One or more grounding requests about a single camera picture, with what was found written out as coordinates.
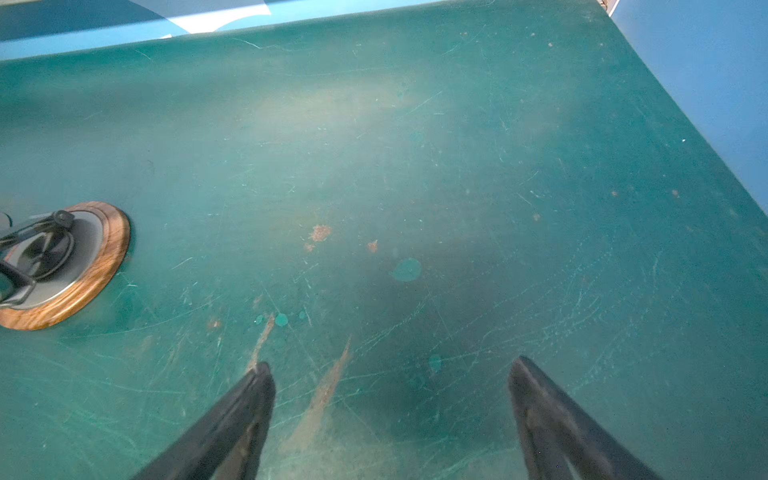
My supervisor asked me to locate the wooden ring phone stand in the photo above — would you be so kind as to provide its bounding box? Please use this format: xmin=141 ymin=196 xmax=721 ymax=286
xmin=1 ymin=202 xmax=131 ymax=331

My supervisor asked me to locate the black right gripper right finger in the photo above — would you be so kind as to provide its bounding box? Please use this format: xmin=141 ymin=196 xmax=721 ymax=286
xmin=508 ymin=356 xmax=659 ymax=479

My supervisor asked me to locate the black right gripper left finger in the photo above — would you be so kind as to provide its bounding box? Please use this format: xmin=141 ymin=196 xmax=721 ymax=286
xmin=134 ymin=362 xmax=276 ymax=479

